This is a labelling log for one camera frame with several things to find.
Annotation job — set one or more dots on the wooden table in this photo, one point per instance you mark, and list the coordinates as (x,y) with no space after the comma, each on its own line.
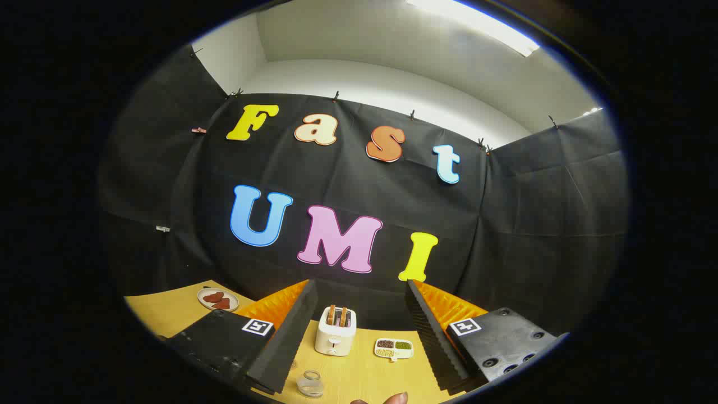
(364,373)

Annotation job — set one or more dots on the white toaster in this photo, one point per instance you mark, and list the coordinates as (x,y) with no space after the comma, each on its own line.
(335,339)

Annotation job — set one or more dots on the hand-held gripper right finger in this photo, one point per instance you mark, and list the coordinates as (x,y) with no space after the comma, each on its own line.
(429,342)

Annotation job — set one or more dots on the clear plastic juice bottle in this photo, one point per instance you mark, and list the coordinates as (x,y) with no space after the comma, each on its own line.
(310,385)

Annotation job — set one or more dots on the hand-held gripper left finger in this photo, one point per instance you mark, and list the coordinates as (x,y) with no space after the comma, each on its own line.
(291,336)

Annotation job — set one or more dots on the white divided bean dish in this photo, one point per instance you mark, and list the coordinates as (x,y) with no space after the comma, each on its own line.
(394,354)

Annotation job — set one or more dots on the small white plate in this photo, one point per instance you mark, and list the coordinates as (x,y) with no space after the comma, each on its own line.
(208,306)

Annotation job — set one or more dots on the red-brown food slice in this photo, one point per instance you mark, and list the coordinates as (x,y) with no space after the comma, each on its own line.
(213,297)
(222,304)

